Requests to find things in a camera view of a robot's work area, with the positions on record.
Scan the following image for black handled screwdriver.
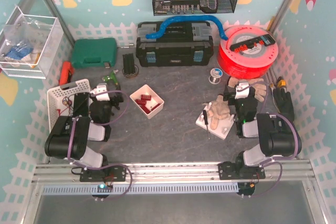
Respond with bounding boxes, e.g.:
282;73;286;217
203;110;210;139

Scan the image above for black battery holder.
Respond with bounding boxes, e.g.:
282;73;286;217
122;54;139;79

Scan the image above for red tubing spool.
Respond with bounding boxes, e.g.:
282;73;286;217
217;25;279;79

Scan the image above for white spring tray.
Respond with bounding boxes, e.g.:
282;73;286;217
130;84;164;119

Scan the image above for clear acrylic wall box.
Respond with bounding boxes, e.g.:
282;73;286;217
1;7;64;79

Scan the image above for black socket holder rail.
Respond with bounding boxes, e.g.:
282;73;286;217
229;34;276;53

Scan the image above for green toy drill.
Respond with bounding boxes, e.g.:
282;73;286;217
102;70;121;90

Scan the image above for orange utility knife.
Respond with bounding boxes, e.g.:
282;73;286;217
59;61;74;86

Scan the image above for green plastic case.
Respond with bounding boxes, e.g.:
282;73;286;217
70;38;118;69

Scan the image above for blue white gloves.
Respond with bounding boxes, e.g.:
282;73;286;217
5;41;34;62

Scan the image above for black rubber glove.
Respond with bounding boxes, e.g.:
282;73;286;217
273;88;295;121

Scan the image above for solder wire spool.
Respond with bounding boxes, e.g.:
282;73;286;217
208;68;223;84

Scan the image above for yellow handled tool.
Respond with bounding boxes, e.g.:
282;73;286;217
270;77;287;90

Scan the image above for white peg board fixture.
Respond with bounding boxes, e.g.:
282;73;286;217
195;111;234;140

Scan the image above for black tool box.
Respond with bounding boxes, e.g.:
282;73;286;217
135;22;214;67

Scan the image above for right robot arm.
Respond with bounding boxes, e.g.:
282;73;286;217
218;80;302;180

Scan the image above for beige work glove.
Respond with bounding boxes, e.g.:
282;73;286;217
207;94;231;130
228;77;267;102

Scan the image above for black circuit board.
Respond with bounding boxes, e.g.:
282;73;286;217
72;92;90;117

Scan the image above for white perforated basket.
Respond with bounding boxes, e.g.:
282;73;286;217
47;79;92;132

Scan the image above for blue corrugated hose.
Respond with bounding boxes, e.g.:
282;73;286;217
145;15;229;41

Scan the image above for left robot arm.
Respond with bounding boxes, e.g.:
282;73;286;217
45;83;127;188

